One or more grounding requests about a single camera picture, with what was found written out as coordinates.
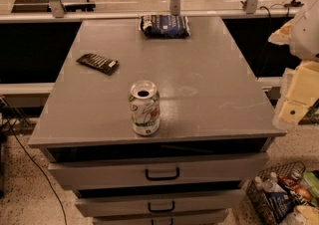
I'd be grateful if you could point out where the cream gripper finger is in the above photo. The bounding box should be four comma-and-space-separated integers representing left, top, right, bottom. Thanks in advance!
272, 101, 308, 130

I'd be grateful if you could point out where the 7up soda can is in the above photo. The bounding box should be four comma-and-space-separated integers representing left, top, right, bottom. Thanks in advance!
129, 80, 160, 136

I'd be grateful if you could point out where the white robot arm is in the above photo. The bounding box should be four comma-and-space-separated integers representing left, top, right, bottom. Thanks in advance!
268, 0, 319, 130

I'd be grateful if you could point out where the black rxbar chocolate bar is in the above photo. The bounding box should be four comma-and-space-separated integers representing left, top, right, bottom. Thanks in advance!
77, 54, 119, 76

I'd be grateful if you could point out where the green package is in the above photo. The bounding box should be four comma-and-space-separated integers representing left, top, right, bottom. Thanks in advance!
300, 171, 319, 197

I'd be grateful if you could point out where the clear plastic water bottle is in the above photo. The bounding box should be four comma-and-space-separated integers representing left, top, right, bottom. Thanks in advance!
263, 172, 284, 193

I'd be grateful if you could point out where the grey drawer cabinet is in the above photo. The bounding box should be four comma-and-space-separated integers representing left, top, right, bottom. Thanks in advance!
29, 17, 279, 225

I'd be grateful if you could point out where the red orange snack bag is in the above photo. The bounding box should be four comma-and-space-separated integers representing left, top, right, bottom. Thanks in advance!
278, 175, 311, 201

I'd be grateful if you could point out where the dark blue snack bag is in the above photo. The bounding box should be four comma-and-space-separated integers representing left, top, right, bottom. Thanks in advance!
265, 192, 294, 222

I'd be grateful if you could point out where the yellow snack bag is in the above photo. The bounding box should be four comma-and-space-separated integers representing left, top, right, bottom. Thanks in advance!
295, 205, 319, 225

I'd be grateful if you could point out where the dark blue chip bag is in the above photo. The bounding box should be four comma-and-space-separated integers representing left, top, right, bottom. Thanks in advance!
140, 15, 190, 39

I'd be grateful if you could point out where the top drawer with handle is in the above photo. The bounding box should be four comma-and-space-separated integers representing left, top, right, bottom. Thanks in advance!
49, 152, 268, 190

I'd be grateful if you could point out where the drawer with handle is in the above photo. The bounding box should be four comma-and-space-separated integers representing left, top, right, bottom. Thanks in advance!
93, 209, 228, 225
49, 152, 268, 190
75, 189, 245, 217

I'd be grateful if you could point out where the wire basket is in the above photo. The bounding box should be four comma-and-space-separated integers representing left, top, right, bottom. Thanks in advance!
246, 161, 305, 225

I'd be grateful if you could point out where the middle drawer with handle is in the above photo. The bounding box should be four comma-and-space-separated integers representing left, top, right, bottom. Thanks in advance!
75, 189, 245, 217

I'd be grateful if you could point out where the black cable on rail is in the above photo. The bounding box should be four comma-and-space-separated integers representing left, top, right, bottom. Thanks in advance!
232, 0, 305, 78

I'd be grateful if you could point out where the bottom drawer with handle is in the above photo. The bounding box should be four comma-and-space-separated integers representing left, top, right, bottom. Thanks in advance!
93, 209, 228, 225

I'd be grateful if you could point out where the black floor cable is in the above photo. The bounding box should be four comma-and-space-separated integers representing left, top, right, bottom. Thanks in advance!
0, 115, 69, 225

